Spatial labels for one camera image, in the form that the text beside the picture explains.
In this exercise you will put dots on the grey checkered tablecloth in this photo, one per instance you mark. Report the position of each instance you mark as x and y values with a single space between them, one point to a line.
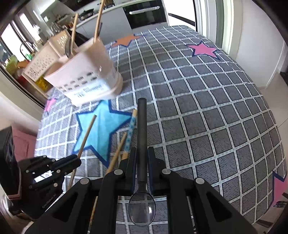
205 118

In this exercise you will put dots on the bamboo chopstick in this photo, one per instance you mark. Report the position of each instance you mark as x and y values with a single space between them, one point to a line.
81 150
110 168
98 20
73 33

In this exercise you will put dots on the black handled spoon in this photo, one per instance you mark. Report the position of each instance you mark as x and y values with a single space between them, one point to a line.
68 49
142 207

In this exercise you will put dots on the pink plastic stool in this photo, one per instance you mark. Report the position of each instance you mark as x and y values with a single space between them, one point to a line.
24 145

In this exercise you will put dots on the white refrigerator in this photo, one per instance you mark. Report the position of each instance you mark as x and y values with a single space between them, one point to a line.
181 12

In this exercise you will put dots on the black built-in oven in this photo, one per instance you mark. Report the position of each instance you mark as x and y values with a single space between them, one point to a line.
145 13

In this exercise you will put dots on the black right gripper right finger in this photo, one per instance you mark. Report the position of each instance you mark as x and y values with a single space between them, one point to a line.
165 182

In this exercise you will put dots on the blue patterned chopstick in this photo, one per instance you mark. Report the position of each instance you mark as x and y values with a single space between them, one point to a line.
129 136

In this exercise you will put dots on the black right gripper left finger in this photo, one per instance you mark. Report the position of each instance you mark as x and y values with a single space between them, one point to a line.
114 186

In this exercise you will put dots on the white lattice storage cart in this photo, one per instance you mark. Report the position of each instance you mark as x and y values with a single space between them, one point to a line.
49 54

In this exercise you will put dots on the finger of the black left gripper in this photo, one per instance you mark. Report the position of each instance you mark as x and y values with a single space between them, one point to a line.
67 164

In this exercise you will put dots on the beige plastic utensil holder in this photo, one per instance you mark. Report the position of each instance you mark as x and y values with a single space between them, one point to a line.
89 75

